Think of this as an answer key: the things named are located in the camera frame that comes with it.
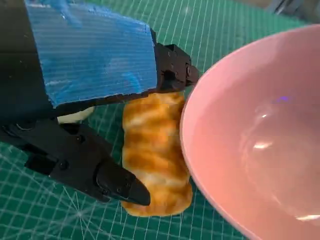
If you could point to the pink bowl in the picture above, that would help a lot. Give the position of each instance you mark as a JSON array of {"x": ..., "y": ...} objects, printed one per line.
[{"x": 250, "y": 137}]

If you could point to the green cutting mat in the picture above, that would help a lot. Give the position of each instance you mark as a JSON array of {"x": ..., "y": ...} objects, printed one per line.
[{"x": 50, "y": 215}]

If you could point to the bare left robot hand blue tape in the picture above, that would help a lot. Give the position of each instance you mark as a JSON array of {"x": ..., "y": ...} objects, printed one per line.
[{"x": 87, "y": 55}]

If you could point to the round toy bread bun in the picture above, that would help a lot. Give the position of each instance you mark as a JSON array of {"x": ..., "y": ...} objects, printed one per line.
[{"x": 75, "y": 116}]

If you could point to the long toy bread loaf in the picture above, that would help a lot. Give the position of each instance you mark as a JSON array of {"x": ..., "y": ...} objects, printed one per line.
[{"x": 155, "y": 150}]

